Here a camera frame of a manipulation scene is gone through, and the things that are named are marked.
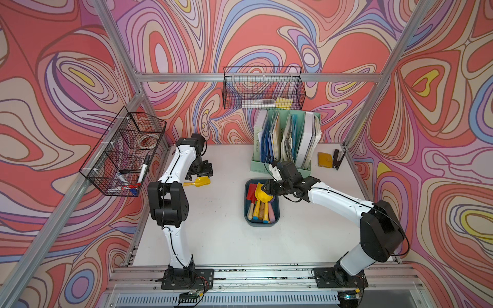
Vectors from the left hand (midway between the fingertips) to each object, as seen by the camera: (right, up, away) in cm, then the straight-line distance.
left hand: (203, 176), depth 91 cm
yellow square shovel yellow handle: (+27, -11, 0) cm, 29 cm away
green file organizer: (+40, +20, +2) cm, 44 cm away
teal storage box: (+35, -14, +1) cm, 38 cm away
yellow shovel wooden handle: (+28, -16, -6) cm, 33 cm away
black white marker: (-16, +4, -22) cm, 28 cm away
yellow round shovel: (-4, -4, +11) cm, 12 cm away
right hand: (+29, -7, -5) cm, 31 cm away
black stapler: (+72, +6, +18) cm, 75 cm away
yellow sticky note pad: (+67, +8, +20) cm, 70 cm away
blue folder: (+32, +13, +8) cm, 35 cm away
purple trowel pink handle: (+32, -16, -5) cm, 36 cm away
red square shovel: (+23, -10, +3) cm, 26 cm away
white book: (+51, +18, 0) cm, 54 cm away
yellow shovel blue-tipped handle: (+30, -10, +1) cm, 32 cm away
